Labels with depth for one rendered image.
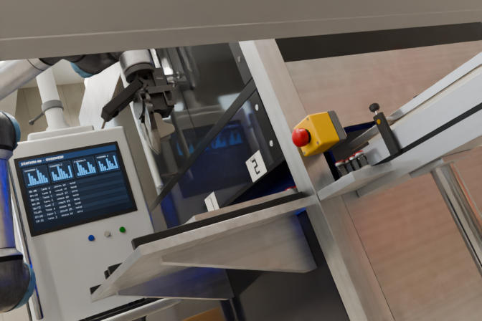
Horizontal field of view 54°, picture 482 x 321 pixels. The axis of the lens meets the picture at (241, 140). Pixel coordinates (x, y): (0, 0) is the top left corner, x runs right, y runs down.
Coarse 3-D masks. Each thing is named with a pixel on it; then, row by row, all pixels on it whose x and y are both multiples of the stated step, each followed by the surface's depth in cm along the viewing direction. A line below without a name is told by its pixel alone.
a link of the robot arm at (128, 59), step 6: (126, 54) 112; (132, 54) 111; (138, 54) 112; (144, 54) 112; (120, 60) 113; (126, 60) 111; (132, 60) 111; (138, 60) 111; (144, 60) 112; (150, 60) 113; (120, 66) 114; (126, 66) 111; (132, 66) 111
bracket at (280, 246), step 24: (216, 240) 102; (240, 240) 104; (264, 240) 106; (288, 240) 109; (168, 264) 98; (192, 264) 99; (216, 264) 100; (240, 264) 102; (264, 264) 104; (288, 264) 106; (312, 264) 109
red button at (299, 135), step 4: (300, 128) 102; (296, 132) 101; (300, 132) 101; (304, 132) 101; (292, 136) 102; (296, 136) 101; (300, 136) 100; (304, 136) 100; (292, 140) 103; (296, 140) 101; (300, 140) 101; (304, 140) 100; (296, 144) 102; (300, 144) 101; (304, 144) 101
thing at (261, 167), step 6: (258, 150) 122; (252, 156) 125; (258, 156) 123; (246, 162) 129; (258, 162) 123; (252, 168) 126; (258, 168) 124; (264, 168) 121; (252, 174) 127; (258, 174) 124; (252, 180) 127
